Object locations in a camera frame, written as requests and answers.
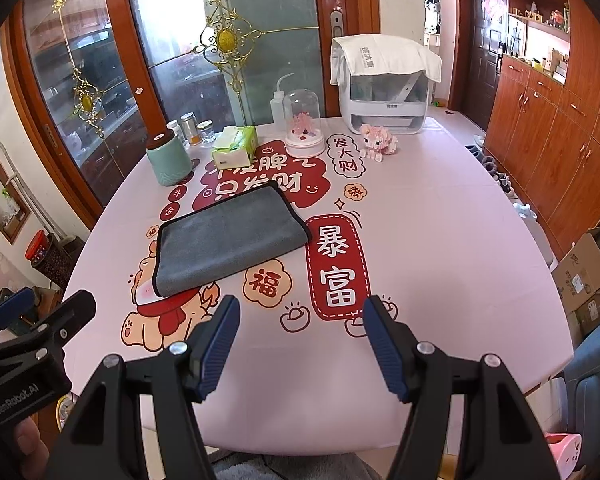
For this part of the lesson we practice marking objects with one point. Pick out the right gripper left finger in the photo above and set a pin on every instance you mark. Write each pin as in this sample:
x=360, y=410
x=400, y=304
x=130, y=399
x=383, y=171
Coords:
x=102, y=438

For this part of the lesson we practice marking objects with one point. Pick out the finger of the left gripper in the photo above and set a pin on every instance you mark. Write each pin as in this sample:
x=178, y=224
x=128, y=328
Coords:
x=16, y=305
x=63, y=323

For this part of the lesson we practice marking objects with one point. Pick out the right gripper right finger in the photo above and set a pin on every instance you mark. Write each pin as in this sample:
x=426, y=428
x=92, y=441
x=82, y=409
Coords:
x=501, y=438

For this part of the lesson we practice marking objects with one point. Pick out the purple and grey towel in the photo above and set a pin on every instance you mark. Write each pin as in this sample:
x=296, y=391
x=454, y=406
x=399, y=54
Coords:
x=225, y=238

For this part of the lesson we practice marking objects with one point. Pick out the person left hand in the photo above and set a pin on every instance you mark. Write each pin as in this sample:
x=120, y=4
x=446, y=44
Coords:
x=33, y=452

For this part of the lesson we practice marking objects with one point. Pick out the red basket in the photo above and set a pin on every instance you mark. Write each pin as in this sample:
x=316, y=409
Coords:
x=37, y=247

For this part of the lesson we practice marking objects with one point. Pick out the blue chair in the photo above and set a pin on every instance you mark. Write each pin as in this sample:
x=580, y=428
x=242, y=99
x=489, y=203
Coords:
x=582, y=412

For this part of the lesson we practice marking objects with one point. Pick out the cardboard box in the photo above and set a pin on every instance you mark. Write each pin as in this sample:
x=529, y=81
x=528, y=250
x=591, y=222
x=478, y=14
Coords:
x=577, y=278

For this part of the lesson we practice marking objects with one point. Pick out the green ceramic jar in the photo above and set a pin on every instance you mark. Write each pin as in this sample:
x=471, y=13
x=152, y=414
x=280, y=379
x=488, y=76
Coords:
x=168, y=158

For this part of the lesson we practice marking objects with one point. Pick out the white lidded jar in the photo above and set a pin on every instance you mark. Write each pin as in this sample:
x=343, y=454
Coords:
x=176, y=128

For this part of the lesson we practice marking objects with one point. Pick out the small glass jar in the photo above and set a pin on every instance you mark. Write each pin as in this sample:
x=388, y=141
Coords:
x=207, y=131

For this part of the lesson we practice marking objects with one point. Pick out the glass jar metal lid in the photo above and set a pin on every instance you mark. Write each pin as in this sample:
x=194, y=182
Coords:
x=189, y=126

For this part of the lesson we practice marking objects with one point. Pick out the green tissue pack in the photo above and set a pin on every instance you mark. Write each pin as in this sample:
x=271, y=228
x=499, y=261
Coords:
x=234, y=147

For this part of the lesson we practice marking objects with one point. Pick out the pink printed tablecloth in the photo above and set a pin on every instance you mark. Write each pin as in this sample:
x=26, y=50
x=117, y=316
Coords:
x=427, y=230

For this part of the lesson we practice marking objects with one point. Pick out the glass sliding door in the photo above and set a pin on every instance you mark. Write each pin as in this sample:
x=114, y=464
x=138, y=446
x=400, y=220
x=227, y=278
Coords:
x=92, y=79

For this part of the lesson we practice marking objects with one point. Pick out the glass dome ornament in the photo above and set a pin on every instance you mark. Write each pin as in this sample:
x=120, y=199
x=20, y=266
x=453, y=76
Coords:
x=304, y=138

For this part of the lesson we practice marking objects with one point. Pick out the white squeeze bottle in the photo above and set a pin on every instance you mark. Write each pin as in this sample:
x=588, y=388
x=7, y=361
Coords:
x=277, y=105

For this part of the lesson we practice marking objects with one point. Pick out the pink plush toy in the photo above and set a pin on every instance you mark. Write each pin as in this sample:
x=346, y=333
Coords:
x=377, y=142

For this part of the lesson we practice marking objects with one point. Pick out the white plastic appliance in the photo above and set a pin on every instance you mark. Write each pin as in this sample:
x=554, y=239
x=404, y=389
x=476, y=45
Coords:
x=396, y=102

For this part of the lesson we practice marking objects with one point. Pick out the white cloth cover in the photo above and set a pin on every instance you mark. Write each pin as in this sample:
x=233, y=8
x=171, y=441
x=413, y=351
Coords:
x=378, y=54

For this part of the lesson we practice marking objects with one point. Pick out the dark wooden entrance door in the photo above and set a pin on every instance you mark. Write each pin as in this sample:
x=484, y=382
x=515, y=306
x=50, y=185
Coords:
x=487, y=34

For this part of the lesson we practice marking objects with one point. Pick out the wooden cabinet wall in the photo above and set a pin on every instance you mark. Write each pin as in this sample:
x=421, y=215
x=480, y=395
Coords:
x=544, y=130

